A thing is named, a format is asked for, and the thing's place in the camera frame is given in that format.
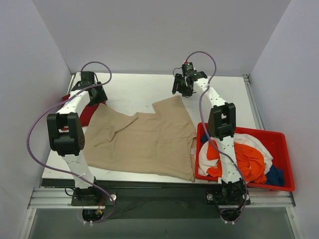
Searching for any red plastic bin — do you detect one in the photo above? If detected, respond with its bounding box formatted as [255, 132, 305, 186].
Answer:
[195, 123, 295, 192]

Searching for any white t shirt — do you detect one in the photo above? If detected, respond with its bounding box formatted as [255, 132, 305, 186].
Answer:
[198, 134, 273, 176]

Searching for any blue t shirt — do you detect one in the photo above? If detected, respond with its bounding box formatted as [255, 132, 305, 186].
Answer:
[265, 165, 285, 187]

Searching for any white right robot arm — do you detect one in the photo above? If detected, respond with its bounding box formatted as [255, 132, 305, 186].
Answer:
[172, 61, 248, 208]

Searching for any aluminium table frame rail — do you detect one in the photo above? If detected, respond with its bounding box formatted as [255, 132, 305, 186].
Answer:
[242, 74, 265, 130]

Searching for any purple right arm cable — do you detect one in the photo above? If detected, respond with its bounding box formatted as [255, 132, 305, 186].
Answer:
[184, 51, 251, 224]

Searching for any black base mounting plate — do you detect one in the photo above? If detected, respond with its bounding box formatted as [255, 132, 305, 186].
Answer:
[71, 181, 251, 221]

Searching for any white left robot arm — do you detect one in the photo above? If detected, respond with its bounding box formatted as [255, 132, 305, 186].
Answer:
[47, 71, 107, 205]

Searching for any folded red t shirt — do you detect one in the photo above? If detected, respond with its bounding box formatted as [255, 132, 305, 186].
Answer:
[57, 92, 99, 127]

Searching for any orange t shirt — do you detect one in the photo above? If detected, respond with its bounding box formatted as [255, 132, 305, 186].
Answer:
[205, 143, 267, 184]

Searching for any beige t shirt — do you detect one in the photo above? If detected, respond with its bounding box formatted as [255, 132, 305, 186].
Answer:
[84, 96, 196, 182]

